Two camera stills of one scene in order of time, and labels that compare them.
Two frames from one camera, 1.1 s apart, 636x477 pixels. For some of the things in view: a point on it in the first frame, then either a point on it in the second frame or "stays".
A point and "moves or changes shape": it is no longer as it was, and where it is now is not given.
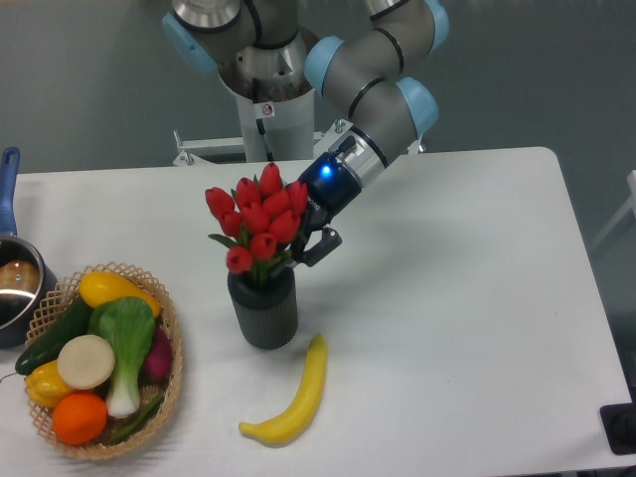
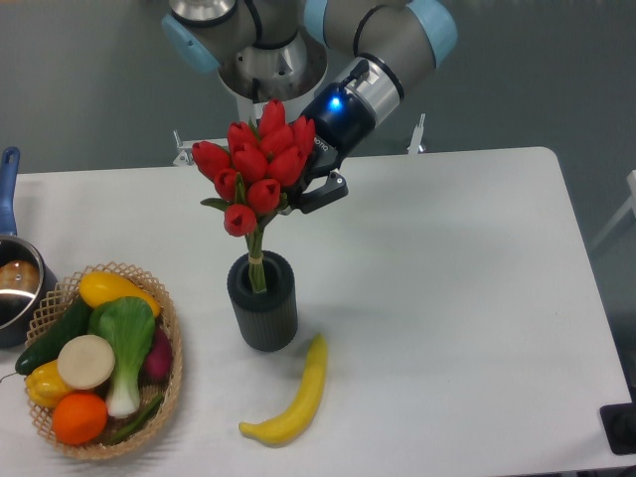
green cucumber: x=74 y=322 stays
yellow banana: x=287 y=424 stays
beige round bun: x=85 y=362 stays
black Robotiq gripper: x=333 y=186 → x=341 y=121
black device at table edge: x=619 y=425 stays
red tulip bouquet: x=259 y=222 moves or changes shape
